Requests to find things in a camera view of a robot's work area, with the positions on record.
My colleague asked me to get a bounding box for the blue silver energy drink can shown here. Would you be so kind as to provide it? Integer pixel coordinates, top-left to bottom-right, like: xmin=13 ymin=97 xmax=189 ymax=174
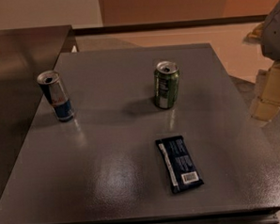
xmin=37 ymin=71 xmax=74 ymax=121

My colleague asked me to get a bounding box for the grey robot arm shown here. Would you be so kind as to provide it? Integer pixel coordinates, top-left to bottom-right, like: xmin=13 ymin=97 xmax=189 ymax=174
xmin=250 ymin=0 xmax=280 ymax=123

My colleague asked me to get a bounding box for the dark blue snack bar wrapper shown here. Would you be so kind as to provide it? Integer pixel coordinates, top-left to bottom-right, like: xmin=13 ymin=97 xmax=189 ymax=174
xmin=156 ymin=136 xmax=204 ymax=194

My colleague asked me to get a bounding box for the green soda can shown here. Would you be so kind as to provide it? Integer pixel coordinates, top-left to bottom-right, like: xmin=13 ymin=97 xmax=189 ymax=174
xmin=154 ymin=60 xmax=179 ymax=109

